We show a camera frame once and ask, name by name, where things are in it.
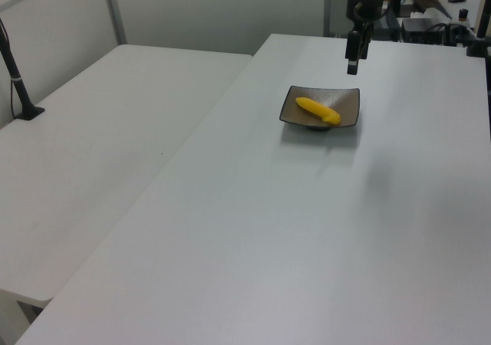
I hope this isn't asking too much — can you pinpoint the perforated grey metal panel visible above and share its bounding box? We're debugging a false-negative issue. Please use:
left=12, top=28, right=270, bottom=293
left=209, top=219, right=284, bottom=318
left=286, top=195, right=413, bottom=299
left=323, top=0, right=349, bottom=38

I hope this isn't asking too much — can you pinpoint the black electronics box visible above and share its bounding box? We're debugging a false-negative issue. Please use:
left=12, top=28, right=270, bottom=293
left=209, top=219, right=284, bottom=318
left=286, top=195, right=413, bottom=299
left=400, top=16, right=450, bottom=44

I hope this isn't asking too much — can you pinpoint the black camera stand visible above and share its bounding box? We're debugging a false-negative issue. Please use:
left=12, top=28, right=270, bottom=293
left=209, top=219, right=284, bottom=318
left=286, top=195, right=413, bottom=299
left=0, top=16, right=46, bottom=122
left=465, top=0, right=491, bottom=59

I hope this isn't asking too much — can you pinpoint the brown square ceramic plate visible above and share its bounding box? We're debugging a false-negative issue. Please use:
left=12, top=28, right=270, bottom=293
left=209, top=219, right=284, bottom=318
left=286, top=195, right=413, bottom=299
left=278, top=85, right=361, bottom=133

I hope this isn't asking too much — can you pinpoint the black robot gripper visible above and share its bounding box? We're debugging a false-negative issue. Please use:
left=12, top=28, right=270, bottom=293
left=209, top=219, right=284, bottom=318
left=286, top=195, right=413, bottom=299
left=344, top=0, right=385, bottom=76

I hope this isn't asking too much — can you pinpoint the yellow banana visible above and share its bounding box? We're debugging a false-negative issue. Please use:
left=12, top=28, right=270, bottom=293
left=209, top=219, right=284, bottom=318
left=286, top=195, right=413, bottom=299
left=295, top=97, right=342, bottom=127

